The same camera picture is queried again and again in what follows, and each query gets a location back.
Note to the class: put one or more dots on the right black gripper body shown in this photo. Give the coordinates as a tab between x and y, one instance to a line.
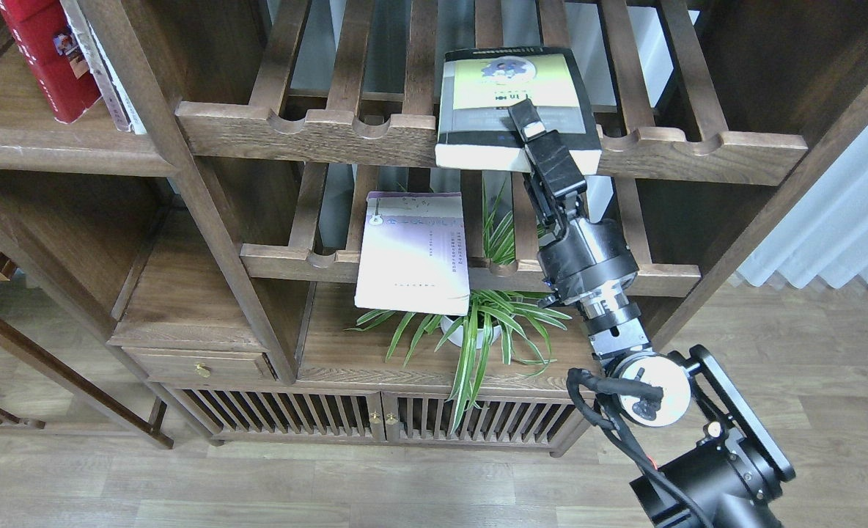
586	263

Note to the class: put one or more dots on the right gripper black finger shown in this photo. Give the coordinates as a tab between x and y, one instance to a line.
555	174

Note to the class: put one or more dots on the yellow and black thick book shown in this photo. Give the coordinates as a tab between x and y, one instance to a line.
475	131

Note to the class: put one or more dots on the pale lilac paperback book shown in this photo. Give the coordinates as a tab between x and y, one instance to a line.
413	254

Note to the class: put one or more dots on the red paperback book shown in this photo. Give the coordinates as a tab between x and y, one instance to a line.
42	34

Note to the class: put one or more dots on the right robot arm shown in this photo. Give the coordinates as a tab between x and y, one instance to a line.
705	458

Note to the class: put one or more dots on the green spider plant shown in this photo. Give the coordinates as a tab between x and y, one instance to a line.
510	318

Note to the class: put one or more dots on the brass drawer knob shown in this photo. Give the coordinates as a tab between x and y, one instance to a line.
202	370

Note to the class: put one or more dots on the white curtain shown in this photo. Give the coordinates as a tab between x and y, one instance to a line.
823	240

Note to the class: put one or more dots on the upright white-spined book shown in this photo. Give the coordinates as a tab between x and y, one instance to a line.
120	106

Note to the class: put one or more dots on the dark wooden bookshelf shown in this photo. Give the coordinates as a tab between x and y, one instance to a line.
229	233

